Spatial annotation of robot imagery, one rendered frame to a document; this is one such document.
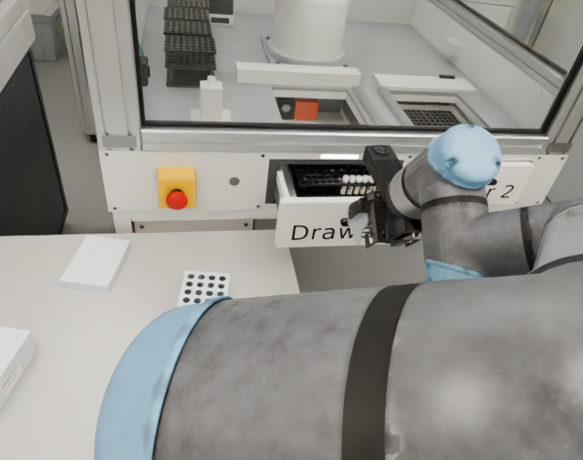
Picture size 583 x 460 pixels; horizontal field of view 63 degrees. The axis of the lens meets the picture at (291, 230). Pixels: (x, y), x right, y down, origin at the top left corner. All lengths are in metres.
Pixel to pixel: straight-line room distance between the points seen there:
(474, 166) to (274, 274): 0.52
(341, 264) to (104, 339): 0.62
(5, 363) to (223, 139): 0.51
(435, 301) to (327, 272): 1.08
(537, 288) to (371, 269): 1.12
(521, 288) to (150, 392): 0.14
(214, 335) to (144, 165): 0.79
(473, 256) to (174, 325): 0.38
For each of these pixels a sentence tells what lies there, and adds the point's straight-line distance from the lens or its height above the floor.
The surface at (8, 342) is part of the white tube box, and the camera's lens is 0.84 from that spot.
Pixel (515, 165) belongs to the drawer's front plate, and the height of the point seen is 0.93.
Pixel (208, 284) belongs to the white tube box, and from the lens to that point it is 0.88.
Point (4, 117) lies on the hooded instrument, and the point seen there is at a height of 0.71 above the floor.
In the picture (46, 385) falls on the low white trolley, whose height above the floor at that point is 0.76.
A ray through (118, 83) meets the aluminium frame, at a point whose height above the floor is 1.08.
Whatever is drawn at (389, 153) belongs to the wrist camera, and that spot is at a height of 1.07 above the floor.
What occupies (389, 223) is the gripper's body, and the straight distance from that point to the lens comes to 0.72.
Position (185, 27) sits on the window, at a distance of 0.87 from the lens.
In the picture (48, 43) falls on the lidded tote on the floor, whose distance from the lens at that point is 3.89.
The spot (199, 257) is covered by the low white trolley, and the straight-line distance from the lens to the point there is 0.98.
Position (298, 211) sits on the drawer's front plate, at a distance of 0.87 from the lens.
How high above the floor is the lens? 1.44
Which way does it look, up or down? 40 degrees down
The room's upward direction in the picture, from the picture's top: 9 degrees clockwise
